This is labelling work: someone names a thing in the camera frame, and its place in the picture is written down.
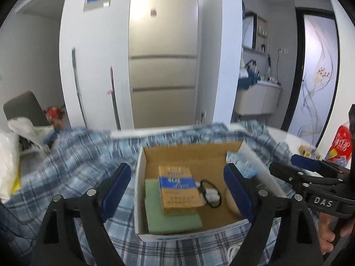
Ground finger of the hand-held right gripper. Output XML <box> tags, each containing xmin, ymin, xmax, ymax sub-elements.
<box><xmin>291</xmin><ymin>155</ymin><xmax>344</xmax><ymax>176</ymax></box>
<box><xmin>270</xmin><ymin>162</ymin><xmax>341</xmax><ymax>189</ymax></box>

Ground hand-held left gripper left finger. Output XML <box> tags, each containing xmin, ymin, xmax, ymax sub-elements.
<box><xmin>30</xmin><ymin>163</ymin><xmax>132</xmax><ymax>266</ymax></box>

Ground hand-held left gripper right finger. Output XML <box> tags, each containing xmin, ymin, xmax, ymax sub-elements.
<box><xmin>223</xmin><ymin>163</ymin><xmax>325</xmax><ymax>266</ymax></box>

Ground round tan cat-face pad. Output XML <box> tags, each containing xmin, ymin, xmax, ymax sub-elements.
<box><xmin>224</xmin><ymin>188</ymin><xmax>242</xmax><ymax>217</ymax></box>

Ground small plush charm black cord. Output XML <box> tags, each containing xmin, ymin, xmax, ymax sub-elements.
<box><xmin>197</xmin><ymin>180</ymin><xmax>222</xmax><ymax>208</ymax></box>

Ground blue tissue pack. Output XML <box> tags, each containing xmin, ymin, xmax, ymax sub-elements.
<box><xmin>226</xmin><ymin>151</ymin><xmax>260</xmax><ymax>179</ymax></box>

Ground green sponge cloth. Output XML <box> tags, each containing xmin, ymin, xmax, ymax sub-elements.
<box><xmin>144</xmin><ymin>179</ymin><xmax>203</xmax><ymax>235</ymax></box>

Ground yellow orange paper box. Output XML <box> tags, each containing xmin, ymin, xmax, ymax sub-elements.
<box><xmin>158</xmin><ymin>165</ymin><xmax>206</xmax><ymax>216</ymax></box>

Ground cardboard box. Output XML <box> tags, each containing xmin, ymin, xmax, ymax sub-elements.
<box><xmin>134</xmin><ymin>141</ymin><xmax>280</xmax><ymax>243</ymax></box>

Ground person's right hand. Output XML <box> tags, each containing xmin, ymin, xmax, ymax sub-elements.
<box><xmin>316</xmin><ymin>212</ymin><xmax>338</xmax><ymax>252</ymax></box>

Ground small gold packets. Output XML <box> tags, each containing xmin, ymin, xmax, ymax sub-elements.
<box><xmin>299</xmin><ymin>145</ymin><xmax>317</xmax><ymax>158</ymax></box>

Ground red soda bottle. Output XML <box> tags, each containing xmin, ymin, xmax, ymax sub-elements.
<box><xmin>326</xmin><ymin>122</ymin><xmax>353</xmax><ymax>162</ymax></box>

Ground blue plaid cloth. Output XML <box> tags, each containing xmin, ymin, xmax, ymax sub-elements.
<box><xmin>0</xmin><ymin>120</ymin><xmax>319</xmax><ymax>266</ymax></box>

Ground white vanity cabinet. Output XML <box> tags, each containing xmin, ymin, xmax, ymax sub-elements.
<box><xmin>233</xmin><ymin>80</ymin><xmax>282</xmax><ymax>115</ymax></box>

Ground black-framed printed glass door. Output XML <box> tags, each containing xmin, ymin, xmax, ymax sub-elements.
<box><xmin>281</xmin><ymin>7</ymin><xmax>340</xmax><ymax>147</ymax></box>

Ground dark stick red tip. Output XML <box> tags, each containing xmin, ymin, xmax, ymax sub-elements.
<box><xmin>107</xmin><ymin>66</ymin><xmax>121</xmax><ymax>130</ymax></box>

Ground blue clothes heap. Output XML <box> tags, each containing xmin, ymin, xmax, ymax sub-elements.
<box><xmin>239</xmin><ymin>69</ymin><xmax>260</xmax><ymax>89</ymax></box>

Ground red orange item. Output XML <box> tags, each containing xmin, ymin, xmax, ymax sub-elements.
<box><xmin>44</xmin><ymin>106</ymin><xmax>65</xmax><ymax>129</ymax></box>

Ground white plastic bag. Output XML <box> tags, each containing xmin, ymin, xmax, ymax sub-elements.
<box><xmin>0</xmin><ymin>129</ymin><xmax>21</xmax><ymax>203</ymax></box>

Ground clear plastic bag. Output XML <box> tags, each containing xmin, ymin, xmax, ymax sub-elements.
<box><xmin>7</xmin><ymin>116</ymin><xmax>53</xmax><ymax>156</ymax></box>

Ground bathroom mirror cabinet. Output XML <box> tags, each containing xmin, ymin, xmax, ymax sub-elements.
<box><xmin>243</xmin><ymin>11</ymin><xmax>257</xmax><ymax>50</ymax></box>

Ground gold refrigerator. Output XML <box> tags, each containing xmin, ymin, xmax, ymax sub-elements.
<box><xmin>128</xmin><ymin>0</ymin><xmax>199</xmax><ymax>129</ymax></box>

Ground grey mop handle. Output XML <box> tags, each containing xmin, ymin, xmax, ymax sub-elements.
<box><xmin>71</xmin><ymin>47</ymin><xmax>89</xmax><ymax>129</ymax></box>

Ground wall shelf with bottles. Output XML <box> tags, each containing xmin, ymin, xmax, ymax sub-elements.
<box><xmin>256</xmin><ymin>15</ymin><xmax>269</xmax><ymax>54</ymax></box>

